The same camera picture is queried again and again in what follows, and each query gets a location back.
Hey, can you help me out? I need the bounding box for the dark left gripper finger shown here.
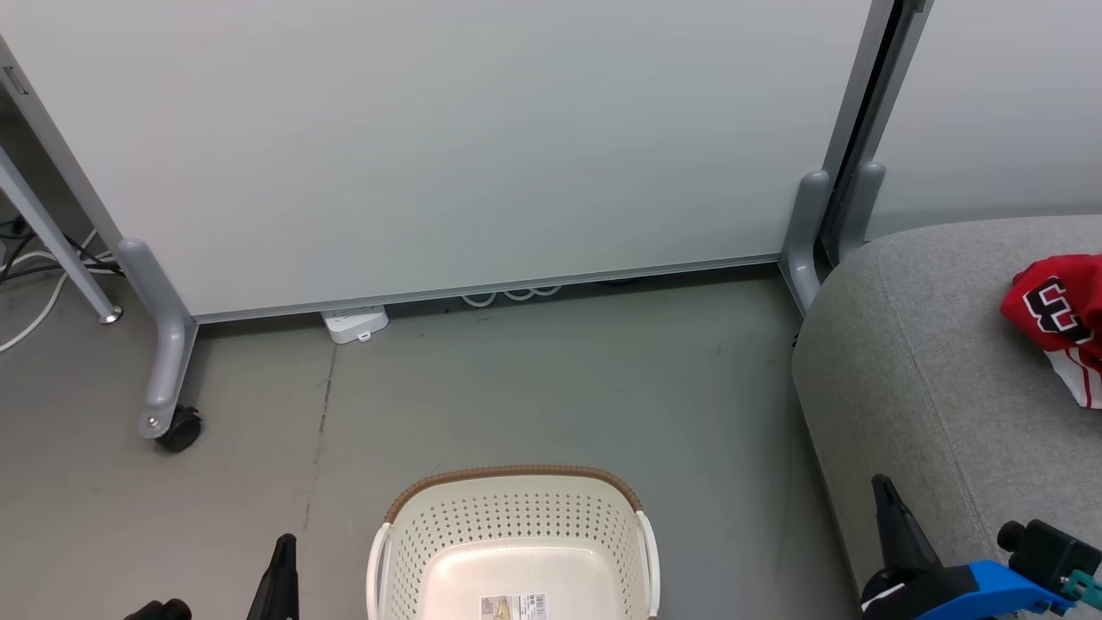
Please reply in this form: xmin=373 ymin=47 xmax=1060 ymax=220
xmin=246 ymin=533 xmax=300 ymax=620

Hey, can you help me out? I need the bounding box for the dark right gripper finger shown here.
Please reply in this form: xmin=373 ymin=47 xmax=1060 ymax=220
xmin=870 ymin=473 xmax=941 ymax=571

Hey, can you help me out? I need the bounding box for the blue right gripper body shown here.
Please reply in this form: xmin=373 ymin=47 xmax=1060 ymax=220
xmin=860 ymin=559 xmax=1070 ymax=620

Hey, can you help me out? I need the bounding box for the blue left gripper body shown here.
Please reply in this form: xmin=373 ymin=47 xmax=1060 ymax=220
xmin=123 ymin=598 xmax=193 ymax=620

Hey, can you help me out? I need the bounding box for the red white sports jersey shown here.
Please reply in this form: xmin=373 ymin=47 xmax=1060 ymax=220
xmin=1000 ymin=253 xmax=1102 ymax=411

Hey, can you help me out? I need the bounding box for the cream perforated laundry basket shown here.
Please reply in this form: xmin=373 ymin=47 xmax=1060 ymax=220
xmin=366 ymin=465 xmax=661 ymax=620

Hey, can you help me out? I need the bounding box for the grey fabric sofa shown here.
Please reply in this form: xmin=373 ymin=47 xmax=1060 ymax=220
xmin=791 ymin=214 xmax=1102 ymax=604

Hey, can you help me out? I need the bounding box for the black caster wheel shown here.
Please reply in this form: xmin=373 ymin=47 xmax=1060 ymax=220
xmin=156 ymin=406 xmax=204 ymax=454

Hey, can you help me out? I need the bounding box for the white barcode label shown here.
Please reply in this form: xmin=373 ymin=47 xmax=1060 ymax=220
xmin=480 ymin=593 xmax=548 ymax=620

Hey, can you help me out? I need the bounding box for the long grey partition foot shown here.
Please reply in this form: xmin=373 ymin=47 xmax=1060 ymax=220
xmin=115 ymin=238 xmax=199 ymax=440

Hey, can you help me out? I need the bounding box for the white power strip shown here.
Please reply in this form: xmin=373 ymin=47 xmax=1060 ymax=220
xmin=320 ymin=305 xmax=390 ymax=345

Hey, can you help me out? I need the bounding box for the short grey partition foot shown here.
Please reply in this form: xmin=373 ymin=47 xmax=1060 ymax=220
xmin=837 ymin=161 xmax=887 ymax=264
xmin=778 ymin=169 xmax=833 ymax=316

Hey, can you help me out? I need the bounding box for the grey metal table leg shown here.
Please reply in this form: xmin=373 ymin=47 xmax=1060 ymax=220
xmin=0 ymin=146 xmax=122 ymax=326

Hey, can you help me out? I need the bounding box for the narrow white partition panel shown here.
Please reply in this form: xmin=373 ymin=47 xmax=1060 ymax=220
xmin=865 ymin=0 xmax=1102 ymax=240

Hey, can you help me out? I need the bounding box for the large white partition panel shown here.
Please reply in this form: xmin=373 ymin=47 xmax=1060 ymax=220
xmin=0 ymin=0 xmax=875 ymax=325

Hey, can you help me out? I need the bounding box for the white floor cable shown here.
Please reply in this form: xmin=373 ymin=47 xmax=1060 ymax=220
xmin=0 ymin=227 xmax=121 ymax=354

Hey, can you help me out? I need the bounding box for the white looped cable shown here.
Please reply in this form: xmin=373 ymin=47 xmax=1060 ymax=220
xmin=460 ymin=285 xmax=563 ymax=308

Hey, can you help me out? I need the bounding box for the black floor cable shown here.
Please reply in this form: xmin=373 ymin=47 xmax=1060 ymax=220
xmin=0 ymin=217 xmax=124 ymax=287

